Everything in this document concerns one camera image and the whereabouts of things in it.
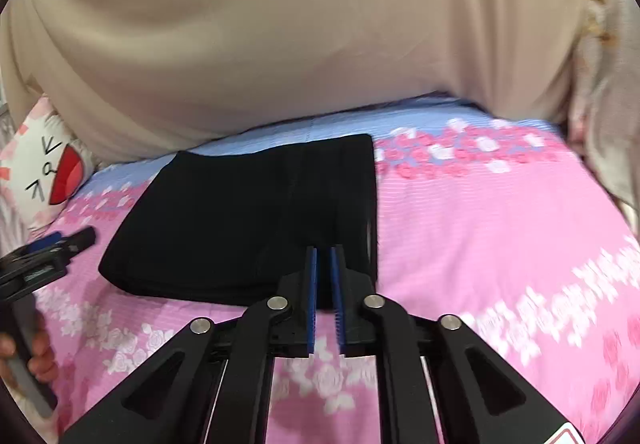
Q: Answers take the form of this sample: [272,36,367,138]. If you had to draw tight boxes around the floral cream quilt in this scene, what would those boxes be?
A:
[568,0,639,234]

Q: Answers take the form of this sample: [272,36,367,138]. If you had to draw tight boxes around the black pants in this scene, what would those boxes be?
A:
[99,134,378,306]

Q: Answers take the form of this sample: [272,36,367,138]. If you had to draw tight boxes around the pink floral bedsheet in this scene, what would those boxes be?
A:
[37,98,639,443]

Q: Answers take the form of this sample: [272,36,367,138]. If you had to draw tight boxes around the person's left hand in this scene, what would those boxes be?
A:
[1,329,58,389]

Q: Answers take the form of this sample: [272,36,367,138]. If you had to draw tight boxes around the white cat face pillow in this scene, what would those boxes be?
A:
[1,95,96,231]

